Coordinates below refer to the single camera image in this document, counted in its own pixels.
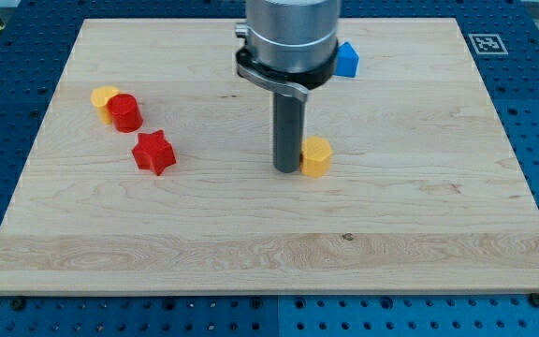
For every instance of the yellow cylinder block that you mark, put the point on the yellow cylinder block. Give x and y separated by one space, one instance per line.
100 97

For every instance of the red star block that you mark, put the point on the red star block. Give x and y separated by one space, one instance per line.
153 152

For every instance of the yellow hexagon block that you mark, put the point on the yellow hexagon block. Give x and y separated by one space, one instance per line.
316 153

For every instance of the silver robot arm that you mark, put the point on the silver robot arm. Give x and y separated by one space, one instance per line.
290 47

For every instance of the red cylinder block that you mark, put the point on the red cylinder block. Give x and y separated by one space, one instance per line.
125 113

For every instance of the blue pentagon block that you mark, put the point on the blue pentagon block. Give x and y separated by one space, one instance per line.
347 61

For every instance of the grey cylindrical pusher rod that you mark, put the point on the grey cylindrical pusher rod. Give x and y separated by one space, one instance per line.
288 123

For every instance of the wooden board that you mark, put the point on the wooden board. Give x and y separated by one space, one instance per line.
424 194

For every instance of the white fiducial marker tag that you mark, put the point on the white fiducial marker tag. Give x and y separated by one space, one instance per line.
487 44

